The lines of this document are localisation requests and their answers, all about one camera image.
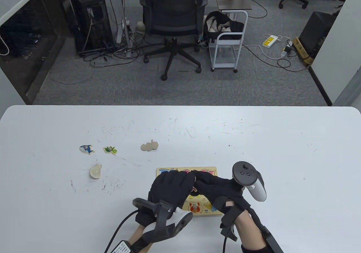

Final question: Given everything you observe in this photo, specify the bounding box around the person's right hand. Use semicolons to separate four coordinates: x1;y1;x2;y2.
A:
193;171;252;241

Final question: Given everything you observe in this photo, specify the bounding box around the person's left hand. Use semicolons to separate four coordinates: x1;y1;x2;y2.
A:
135;170;197;228

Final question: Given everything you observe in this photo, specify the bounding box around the wooden puzzle frame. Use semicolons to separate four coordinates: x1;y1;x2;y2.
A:
157;167;223;217

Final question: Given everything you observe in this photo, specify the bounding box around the black and white controller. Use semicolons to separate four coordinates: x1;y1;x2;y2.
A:
232;161;267;202
133;198;194;243

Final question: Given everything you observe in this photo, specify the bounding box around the wooden seahorse-shaped puzzle piece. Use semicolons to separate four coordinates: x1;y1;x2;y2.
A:
141;139;159;152

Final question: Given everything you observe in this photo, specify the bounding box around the wooden whale-shaped puzzle piece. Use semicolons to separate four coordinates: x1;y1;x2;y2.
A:
90;163;102;179

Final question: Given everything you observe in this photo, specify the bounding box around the person's left forearm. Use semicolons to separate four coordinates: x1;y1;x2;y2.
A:
128;225;154;253

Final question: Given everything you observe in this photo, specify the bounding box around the person's right forearm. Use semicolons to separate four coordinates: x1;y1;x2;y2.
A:
234;210;267;248

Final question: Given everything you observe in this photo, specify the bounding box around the black labelled wrist box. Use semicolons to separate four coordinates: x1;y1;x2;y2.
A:
110;240;132;253
264;232;284;253

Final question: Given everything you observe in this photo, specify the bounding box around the white yellow power strip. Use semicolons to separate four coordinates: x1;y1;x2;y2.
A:
262;34;278;48

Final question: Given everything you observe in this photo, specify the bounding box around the brown cardboard box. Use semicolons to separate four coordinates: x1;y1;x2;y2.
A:
292;37;314;65

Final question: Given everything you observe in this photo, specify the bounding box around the black bag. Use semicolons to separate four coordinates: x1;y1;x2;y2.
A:
203;11;245;41

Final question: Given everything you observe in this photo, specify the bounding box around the black mesh office chair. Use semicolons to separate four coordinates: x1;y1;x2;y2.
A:
140;0;209;81

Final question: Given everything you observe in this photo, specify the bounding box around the black computer tower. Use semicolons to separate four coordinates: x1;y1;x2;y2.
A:
68;0;115;55

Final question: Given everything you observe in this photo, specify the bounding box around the black boxy case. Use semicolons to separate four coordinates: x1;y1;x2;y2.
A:
298;11;337;57

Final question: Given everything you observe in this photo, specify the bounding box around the long black floor cable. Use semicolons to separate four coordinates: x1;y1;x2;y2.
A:
241;45;310;72

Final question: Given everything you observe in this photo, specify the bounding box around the tangle of floor cables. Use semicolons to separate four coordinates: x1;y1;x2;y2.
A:
82;25;147;67

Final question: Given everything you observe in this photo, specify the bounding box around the white metal frame rig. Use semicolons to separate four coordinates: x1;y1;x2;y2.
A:
106;0;133;58

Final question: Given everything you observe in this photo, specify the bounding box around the curved black floor cable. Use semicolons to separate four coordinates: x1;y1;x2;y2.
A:
248;0;268;19

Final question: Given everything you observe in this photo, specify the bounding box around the white hanging cord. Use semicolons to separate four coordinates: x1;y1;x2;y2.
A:
0;35;9;56

